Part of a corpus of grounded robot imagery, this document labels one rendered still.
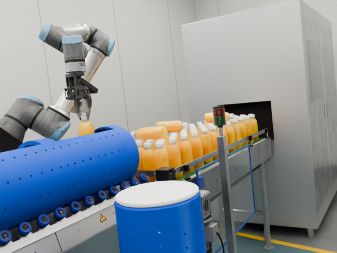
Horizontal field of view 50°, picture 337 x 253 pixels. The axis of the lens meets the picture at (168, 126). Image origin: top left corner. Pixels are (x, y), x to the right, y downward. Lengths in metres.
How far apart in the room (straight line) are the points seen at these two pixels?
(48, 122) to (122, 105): 3.12
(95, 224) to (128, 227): 0.39
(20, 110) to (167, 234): 1.38
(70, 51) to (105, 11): 3.70
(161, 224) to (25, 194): 0.45
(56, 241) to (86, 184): 0.23
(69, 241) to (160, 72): 4.67
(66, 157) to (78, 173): 0.08
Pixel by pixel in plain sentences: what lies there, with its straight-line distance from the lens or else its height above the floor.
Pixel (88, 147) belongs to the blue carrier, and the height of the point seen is 1.17.
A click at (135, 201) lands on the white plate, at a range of 1.13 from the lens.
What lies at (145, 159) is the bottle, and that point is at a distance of 1.86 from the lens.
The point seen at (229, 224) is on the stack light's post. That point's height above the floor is 0.62.
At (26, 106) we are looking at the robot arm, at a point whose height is 1.38.
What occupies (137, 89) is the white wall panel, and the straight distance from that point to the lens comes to 5.48.
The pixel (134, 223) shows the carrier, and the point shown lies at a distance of 1.12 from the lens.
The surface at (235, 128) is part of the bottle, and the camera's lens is 2.72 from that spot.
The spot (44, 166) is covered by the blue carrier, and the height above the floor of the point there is 1.15.
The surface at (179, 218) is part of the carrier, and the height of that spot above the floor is 0.98.
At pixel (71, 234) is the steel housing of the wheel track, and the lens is 1.44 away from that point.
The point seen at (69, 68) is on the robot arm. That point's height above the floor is 1.51.
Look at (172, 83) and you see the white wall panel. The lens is 6.05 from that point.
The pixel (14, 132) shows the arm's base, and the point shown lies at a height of 1.24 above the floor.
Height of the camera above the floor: 1.34
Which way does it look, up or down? 5 degrees down
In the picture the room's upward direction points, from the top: 6 degrees counter-clockwise
